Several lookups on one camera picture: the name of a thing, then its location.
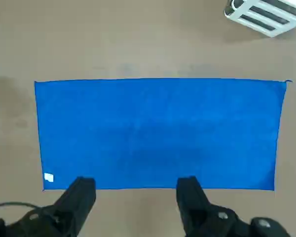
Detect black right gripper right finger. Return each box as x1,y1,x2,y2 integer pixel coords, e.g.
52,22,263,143
176,175,292,237

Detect blue microfibre towel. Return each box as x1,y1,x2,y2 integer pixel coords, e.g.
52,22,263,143
34,78,293,192

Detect white stacked trays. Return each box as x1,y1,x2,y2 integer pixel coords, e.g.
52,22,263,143
223,0,296,38

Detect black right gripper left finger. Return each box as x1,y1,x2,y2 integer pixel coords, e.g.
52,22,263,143
0,176,97,237

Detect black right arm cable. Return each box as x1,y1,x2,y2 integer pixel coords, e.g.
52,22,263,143
0,201,39,211

